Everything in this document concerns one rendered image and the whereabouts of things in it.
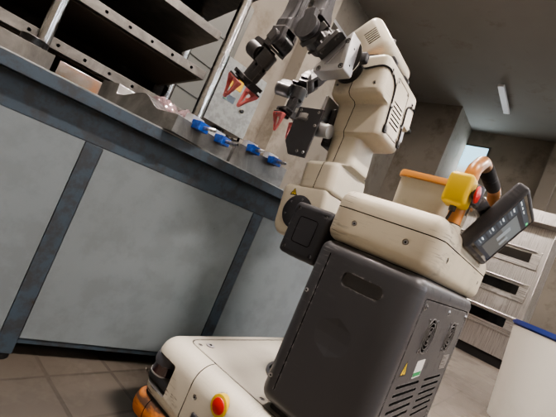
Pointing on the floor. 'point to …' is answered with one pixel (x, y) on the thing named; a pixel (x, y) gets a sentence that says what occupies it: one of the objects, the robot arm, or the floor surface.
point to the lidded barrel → (526, 375)
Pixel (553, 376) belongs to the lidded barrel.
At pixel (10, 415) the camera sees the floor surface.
